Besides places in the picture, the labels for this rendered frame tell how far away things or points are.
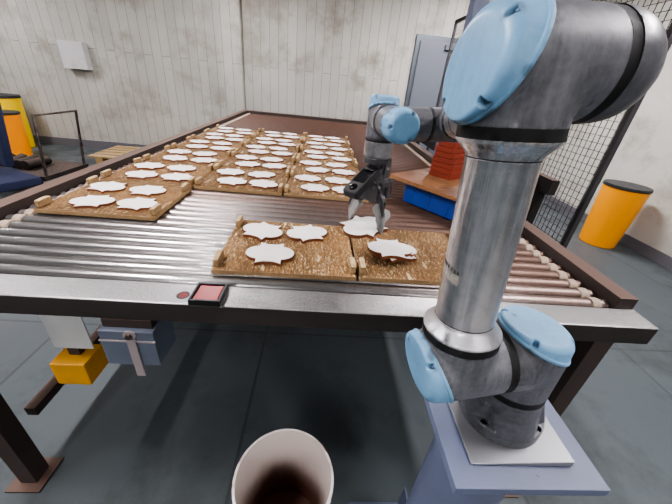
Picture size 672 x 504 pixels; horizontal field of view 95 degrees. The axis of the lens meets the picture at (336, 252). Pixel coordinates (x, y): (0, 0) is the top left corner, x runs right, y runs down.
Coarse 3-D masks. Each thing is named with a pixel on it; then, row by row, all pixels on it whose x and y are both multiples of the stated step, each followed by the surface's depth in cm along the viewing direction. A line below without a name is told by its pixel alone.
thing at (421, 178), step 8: (392, 176) 154; (400, 176) 153; (408, 176) 154; (416, 176) 156; (424, 176) 157; (432, 176) 159; (416, 184) 144; (424, 184) 144; (432, 184) 145; (440, 184) 146; (448, 184) 148; (456, 184) 149; (432, 192) 139; (440, 192) 136; (448, 192) 136; (456, 192) 137
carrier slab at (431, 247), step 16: (352, 240) 109; (368, 240) 110; (400, 240) 113; (416, 240) 114; (432, 240) 115; (448, 240) 117; (368, 256) 100; (416, 256) 103; (432, 256) 104; (368, 272) 92; (384, 272) 93; (400, 272) 93; (416, 272) 94; (432, 272) 95
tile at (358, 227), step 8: (344, 224) 92; (352, 224) 92; (360, 224) 92; (368, 224) 92; (376, 224) 93; (344, 232) 89; (352, 232) 88; (360, 232) 88; (368, 232) 88; (376, 232) 89
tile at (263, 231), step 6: (264, 222) 113; (246, 228) 107; (252, 228) 108; (258, 228) 108; (264, 228) 109; (270, 228) 109; (276, 228) 109; (246, 234) 104; (252, 234) 104; (258, 234) 104; (264, 234) 105; (270, 234) 105; (276, 234) 105
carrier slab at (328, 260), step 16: (272, 224) 115; (288, 224) 116; (304, 224) 117; (240, 240) 102; (256, 240) 103; (272, 240) 104; (288, 240) 105; (336, 240) 108; (224, 256) 92; (240, 256) 93; (304, 256) 96; (320, 256) 97; (336, 256) 98; (352, 256) 99; (224, 272) 86; (240, 272) 86; (256, 272) 87; (272, 272) 87; (288, 272) 88; (304, 272) 89; (320, 272) 89; (336, 272) 90
